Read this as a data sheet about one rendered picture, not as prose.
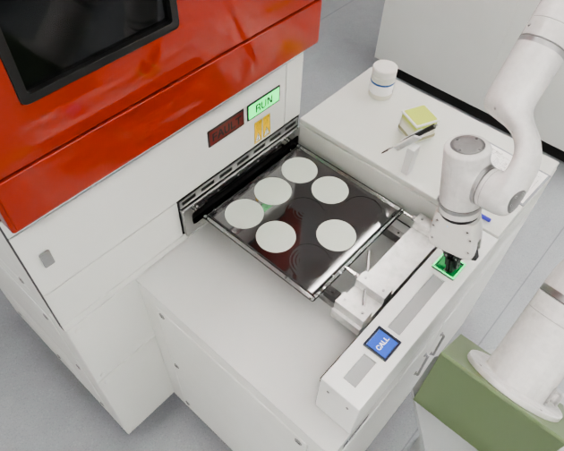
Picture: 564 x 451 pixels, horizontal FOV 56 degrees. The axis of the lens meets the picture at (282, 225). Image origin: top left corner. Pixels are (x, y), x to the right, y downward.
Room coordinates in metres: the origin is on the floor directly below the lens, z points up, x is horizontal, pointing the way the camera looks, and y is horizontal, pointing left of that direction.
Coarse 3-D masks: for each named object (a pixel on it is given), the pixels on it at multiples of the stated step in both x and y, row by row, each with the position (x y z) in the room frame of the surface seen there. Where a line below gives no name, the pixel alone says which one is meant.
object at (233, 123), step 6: (240, 114) 1.00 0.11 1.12; (228, 120) 0.97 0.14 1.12; (234, 120) 0.99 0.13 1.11; (240, 120) 1.00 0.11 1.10; (222, 126) 0.96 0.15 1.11; (228, 126) 0.97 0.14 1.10; (234, 126) 0.99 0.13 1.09; (210, 132) 0.93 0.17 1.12; (216, 132) 0.94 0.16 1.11; (222, 132) 0.96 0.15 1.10; (228, 132) 0.97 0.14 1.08; (210, 138) 0.93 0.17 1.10; (216, 138) 0.94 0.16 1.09; (210, 144) 0.93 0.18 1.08
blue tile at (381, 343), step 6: (378, 330) 0.52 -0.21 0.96; (372, 336) 0.51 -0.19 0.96; (378, 336) 0.51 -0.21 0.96; (384, 336) 0.51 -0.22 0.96; (372, 342) 0.50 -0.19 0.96; (378, 342) 0.50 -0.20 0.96; (384, 342) 0.50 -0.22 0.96; (390, 342) 0.50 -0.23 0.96; (396, 342) 0.50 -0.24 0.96; (372, 348) 0.48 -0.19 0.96; (378, 348) 0.48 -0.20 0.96; (384, 348) 0.48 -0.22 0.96; (390, 348) 0.48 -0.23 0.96; (384, 354) 0.47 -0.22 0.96
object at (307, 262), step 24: (240, 192) 0.94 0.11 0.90; (360, 192) 0.96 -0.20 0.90; (216, 216) 0.86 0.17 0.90; (264, 216) 0.87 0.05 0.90; (288, 216) 0.87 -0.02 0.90; (312, 216) 0.88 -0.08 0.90; (336, 216) 0.88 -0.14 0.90; (360, 216) 0.88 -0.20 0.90; (384, 216) 0.89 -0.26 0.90; (312, 240) 0.80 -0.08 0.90; (360, 240) 0.80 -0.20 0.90; (288, 264) 0.72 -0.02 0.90; (312, 264) 0.73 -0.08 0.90; (336, 264) 0.73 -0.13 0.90; (312, 288) 0.66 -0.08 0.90
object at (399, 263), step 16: (400, 240) 0.83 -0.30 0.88; (416, 240) 0.83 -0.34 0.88; (384, 256) 0.77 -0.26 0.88; (400, 256) 0.78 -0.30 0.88; (416, 256) 0.78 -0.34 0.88; (384, 272) 0.73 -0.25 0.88; (400, 272) 0.73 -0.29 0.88; (352, 288) 0.68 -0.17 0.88; (368, 304) 0.63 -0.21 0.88; (384, 304) 0.64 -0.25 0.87; (368, 320) 0.59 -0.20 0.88
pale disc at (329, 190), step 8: (328, 176) 1.02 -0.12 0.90; (312, 184) 0.99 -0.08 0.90; (320, 184) 0.99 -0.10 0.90; (328, 184) 0.99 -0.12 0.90; (336, 184) 0.99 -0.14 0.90; (344, 184) 0.99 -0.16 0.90; (312, 192) 0.96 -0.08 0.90; (320, 192) 0.96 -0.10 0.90; (328, 192) 0.96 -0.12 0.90; (336, 192) 0.96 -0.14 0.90; (344, 192) 0.96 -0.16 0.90; (320, 200) 0.93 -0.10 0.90; (328, 200) 0.93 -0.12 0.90; (336, 200) 0.93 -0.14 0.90
